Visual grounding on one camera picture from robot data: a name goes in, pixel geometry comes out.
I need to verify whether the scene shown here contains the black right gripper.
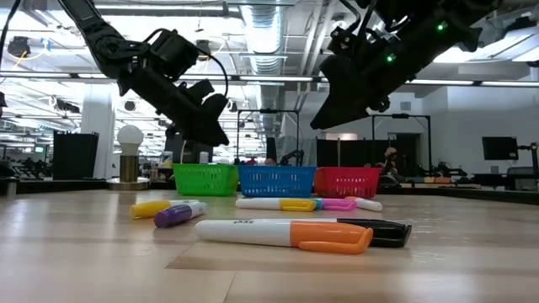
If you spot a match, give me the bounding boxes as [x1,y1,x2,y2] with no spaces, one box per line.
[310,24,419,130]

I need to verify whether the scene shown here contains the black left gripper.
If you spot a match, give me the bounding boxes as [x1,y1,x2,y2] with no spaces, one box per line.
[116,65,231,147]

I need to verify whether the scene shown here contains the pink cap white marker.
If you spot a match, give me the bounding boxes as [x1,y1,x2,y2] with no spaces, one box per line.
[321,198,359,212]

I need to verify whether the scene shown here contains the orange cap white marker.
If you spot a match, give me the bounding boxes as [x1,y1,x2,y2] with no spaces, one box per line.
[194,218,375,256]
[344,195,384,213]

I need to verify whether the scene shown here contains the purple cap white marker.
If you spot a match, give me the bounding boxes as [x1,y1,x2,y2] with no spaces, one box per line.
[152,201,208,229]

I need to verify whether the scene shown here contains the yellow cap white marker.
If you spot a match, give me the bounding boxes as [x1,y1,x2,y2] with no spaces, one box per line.
[129,199,200,220]
[234,197,318,213]

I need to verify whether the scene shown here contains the black cap white marker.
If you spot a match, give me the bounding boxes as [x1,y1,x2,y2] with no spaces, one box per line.
[336,218,414,249]

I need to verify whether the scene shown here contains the long ceiling light strip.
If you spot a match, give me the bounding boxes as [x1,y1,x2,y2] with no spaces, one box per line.
[237,74,315,83]
[408,78,476,87]
[179,73,233,82]
[479,80,539,88]

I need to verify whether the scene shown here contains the dark flat screen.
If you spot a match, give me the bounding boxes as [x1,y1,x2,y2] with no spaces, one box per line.
[163,132,216,166]

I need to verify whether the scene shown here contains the green plastic basket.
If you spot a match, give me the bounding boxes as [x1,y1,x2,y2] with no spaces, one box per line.
[172,162,240,197]

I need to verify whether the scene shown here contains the white globe lamp brass base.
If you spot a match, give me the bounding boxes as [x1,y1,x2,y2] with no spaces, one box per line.
[106,124,152,191]

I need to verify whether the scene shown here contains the red plastic basket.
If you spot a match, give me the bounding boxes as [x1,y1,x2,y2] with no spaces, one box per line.
[313,166,382,199]

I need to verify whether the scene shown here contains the blue plastic basket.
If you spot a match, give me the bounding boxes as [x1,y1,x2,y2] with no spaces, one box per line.
[237,164,318,199]

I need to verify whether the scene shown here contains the black partition panel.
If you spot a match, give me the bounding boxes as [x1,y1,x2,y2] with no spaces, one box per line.
[52,130,100,181]

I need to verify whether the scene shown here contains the black computer monitor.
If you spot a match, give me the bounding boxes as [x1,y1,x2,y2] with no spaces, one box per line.
[481,136,520,162]

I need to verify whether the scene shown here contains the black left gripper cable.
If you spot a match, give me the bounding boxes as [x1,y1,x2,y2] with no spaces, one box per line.
[142,27,231,98]

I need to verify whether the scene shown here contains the black metal frame stand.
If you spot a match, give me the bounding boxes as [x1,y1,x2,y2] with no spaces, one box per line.
[371,112,434,178]
[235,108,302,166]

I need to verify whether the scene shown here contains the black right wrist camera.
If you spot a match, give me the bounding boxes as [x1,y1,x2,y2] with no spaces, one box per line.
[327,24,368,56]

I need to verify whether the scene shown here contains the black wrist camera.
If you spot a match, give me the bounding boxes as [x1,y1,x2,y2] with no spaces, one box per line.
[327,24,368,56]
[149,28,200,82]

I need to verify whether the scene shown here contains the black partition wall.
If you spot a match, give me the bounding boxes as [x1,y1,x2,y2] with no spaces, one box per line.
[315,137,430,169]

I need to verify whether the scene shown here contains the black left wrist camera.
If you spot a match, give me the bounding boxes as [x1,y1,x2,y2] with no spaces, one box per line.
[149,28,200,82]

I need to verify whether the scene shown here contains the black ceiling-mounted camera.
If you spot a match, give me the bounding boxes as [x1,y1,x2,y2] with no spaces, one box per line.
[195,38,213,59]
[7,35,31,59]

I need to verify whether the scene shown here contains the silver ribbed air duct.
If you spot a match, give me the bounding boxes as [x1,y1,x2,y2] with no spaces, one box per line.
[239,3,290,111]

